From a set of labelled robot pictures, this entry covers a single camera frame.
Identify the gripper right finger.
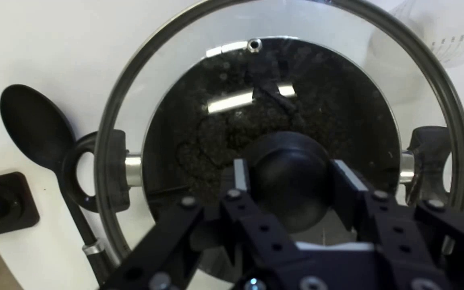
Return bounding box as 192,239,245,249
330,159,464,290

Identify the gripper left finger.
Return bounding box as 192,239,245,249
100,159,309,290

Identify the black pot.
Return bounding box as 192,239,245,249
61,36,464,226

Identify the black plastic spoon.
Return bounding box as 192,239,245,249
0,84,116,285

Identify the clear measuring cup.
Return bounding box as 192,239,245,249
366,0,464,106

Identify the black mount plate with rod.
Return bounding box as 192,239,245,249
0,172,40,238

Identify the glass pot lid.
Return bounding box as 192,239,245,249
94,0,464,284

